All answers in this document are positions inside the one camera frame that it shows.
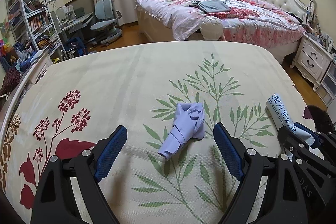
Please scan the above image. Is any floral tablecloth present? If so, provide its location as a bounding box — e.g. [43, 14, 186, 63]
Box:
[1, 42, 314, 223]

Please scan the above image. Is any pink floral quilt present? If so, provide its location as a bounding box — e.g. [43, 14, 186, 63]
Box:
[135, 0, 304, 48]

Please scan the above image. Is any bed with white headboard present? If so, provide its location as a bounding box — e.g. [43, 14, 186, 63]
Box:
[135, 0, 309, 62]

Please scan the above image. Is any translucent plastic drawer unit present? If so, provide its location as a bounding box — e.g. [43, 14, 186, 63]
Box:
[316, 61, 336, 107]

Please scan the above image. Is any white bookshelf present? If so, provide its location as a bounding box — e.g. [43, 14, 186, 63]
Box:
[6, 0, 68, 64]

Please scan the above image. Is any black trash bin with liner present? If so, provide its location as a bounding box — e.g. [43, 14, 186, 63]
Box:
[303, 105, 335, 134]

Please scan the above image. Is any white nightstand with drawers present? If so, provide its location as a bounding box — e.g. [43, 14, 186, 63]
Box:
[290, 33, 333, 92]

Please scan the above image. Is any camel milk powder sachet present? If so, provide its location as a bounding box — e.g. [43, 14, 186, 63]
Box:
[266, 94, 314, 153]

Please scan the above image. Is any lavender paper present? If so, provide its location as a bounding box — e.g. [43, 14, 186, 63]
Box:
[158, 102, 205, 160]

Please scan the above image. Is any study desk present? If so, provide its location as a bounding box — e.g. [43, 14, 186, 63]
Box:
[51, 9, 94, 52]

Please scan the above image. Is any folded grey cloth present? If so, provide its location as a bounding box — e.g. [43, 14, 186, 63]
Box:
[189, 0, 231, 14]

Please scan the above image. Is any grey-blue desk chair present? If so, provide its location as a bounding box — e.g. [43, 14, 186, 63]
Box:
[91, 0, 122, 46]

